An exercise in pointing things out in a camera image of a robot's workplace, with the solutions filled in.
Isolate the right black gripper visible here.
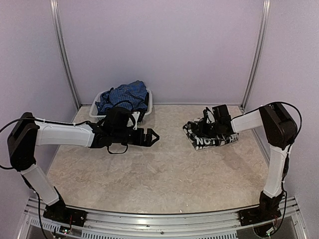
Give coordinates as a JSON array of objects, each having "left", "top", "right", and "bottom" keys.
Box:
[{"left": 192, "top": 120, "right": 221, "bottom": 138}]

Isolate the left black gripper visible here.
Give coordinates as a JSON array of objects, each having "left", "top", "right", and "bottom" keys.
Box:
[{"left": 113, "top": 127, "right": 160, "bottom": 146}]

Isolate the black white plaid shirt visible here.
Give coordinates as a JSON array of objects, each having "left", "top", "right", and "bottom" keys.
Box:
[{"left": 182, "top": 121, "right": 239, "bottom": 151}]

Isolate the white plastic basket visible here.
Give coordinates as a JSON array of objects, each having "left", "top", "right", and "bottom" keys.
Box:
[{"left": 89, "top": 89, "right": 153, "bottom": 124}]

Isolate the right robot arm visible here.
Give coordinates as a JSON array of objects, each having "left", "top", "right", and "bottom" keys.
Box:
[{"left": 197, "top": 102, "right": 302, "bottom": 200}]

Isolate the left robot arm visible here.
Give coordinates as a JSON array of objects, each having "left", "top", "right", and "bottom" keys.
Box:
[{"left": 1, "top": 107, "right": 160, "bottom": 222}]

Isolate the blue checkered shirt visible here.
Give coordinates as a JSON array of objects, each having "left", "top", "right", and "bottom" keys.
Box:
[{"left": 95, "top": 80, "right": 148, "bottom": 115}]

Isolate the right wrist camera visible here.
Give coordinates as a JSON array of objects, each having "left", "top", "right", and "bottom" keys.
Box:
[{"left": 203, "top": 107, "right": 215, "bottom": 124}]

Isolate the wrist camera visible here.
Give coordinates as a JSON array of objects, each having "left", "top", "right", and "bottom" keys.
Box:
[
  {"left": 203, "top": 107, "right": 215, "bottom": 124},
  {"left": 127, "top": 112, "right": 140, "bottom": 130}
]

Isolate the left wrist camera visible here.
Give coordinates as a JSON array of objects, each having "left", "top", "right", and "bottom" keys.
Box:
[{"left": 127, "top": 112, "right": 140, "bottom": 130}]

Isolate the front aluminium rail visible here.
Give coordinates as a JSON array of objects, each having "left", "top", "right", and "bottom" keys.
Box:
[{"left": 23, "top": 203, "right": 304, "bottom": 239}]

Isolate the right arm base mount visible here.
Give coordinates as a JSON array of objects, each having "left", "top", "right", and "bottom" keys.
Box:
[{"left": 238, "top": 191, "right": 284, "bottom": 226}]

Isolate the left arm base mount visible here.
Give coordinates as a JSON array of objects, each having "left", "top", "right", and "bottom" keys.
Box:
[{"left": 43, "top": 188, "right": 87, "bottom": 227}]

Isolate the right aluminium frame post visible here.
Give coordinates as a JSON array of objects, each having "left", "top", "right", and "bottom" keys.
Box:
[{"left": 241, "top": 0, "right": 271, "bottom": 111}]

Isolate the aluminium frame post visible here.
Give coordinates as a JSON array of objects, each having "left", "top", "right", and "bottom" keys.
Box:
[
  {"left": 241, "top": 0, "right": 271, "bottom": 111},
  {"left": 50, "top": 0, "right": 81, "bottom": 110}
]

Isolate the left aluminium frame post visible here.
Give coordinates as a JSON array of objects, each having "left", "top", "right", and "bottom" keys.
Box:
[{"left": 50, "top": 0, "right": 81, "bottom": 110}]

